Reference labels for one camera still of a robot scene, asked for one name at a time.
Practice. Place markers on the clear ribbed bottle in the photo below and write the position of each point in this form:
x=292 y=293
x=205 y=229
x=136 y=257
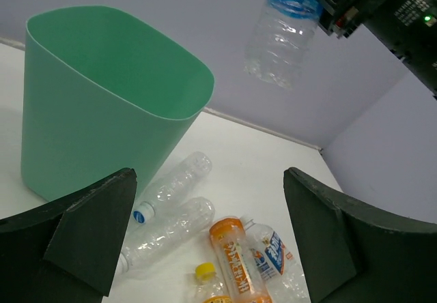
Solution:
x=171 y=189
x=148 y=244

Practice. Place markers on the clear ribbed bottle upper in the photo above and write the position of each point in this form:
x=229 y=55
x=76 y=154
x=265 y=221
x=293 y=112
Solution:
x=171 y=189

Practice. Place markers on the small yellow cap bottle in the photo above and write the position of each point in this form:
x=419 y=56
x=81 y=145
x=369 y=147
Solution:
x=208 y=287

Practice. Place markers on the blue label water bottle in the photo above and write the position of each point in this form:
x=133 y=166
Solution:
x=280 y=40

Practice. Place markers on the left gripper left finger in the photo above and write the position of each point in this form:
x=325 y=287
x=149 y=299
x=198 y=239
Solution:
x=67 y=250

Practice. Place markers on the white blue label bottle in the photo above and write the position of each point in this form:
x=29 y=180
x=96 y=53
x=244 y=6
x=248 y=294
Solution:
x=281 y=272

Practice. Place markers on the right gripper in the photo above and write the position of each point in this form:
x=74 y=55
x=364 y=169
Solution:
x=407 y=28

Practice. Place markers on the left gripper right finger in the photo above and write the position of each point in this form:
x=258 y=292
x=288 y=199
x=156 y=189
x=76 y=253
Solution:
x=351 y=251

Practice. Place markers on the green plastic bin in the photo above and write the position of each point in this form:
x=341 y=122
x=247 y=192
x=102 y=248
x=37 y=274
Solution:
x=103 y=91

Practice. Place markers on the orange label bottle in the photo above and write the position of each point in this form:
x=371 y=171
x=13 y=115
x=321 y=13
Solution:
x=244 y=282

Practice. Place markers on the clear ribbed bottle lower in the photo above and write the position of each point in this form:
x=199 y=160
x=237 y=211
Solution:
x=148 y=244

